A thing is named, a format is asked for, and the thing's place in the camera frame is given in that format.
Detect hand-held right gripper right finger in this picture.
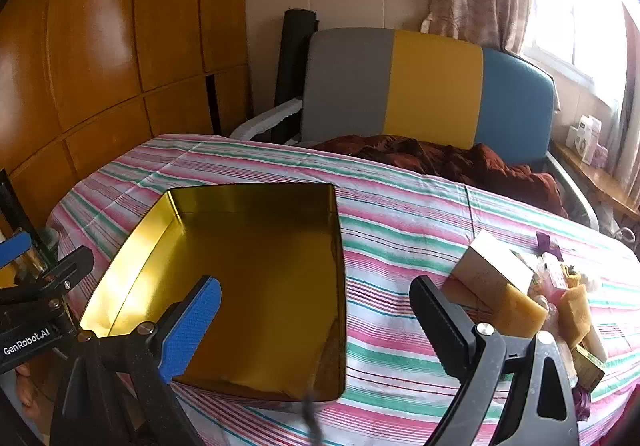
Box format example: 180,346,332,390
409,275,581,446

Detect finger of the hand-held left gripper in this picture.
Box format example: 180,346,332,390
0,246,95,307
0,232,32,269

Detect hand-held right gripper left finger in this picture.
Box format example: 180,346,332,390
50,275,222,446

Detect white medicine carton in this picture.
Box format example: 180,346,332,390
452,229,535,314

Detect rectangular metal tin box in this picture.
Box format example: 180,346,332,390
79,183,347,402

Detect pink packet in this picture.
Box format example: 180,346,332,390
542,253,566,302

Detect small purple box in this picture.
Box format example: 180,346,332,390
535,231,563,262

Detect green white medicine box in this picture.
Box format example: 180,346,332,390
572,343,606,394

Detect purple foil packet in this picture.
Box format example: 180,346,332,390
572,386,592,422

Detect striped bedsheet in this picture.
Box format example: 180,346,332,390
47,133,640,446

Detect dark red blanket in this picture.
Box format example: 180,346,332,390
312,133,568,217

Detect wooden sill shelf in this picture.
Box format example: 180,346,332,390
550,139,640,222

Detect wooden wardrobe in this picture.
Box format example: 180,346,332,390
0,0,253,237

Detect white carton on sill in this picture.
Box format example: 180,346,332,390
567,116,603,164

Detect grey yellow blue headboard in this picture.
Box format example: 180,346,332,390
300,28,558,162

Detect black rolled mat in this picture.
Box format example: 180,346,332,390
274,9,318,144

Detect window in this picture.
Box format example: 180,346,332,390
520,0,640,102

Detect grey bed rail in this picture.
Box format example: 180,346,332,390
545,151,601,232

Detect white bed rail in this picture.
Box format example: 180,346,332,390
230,99,303,142

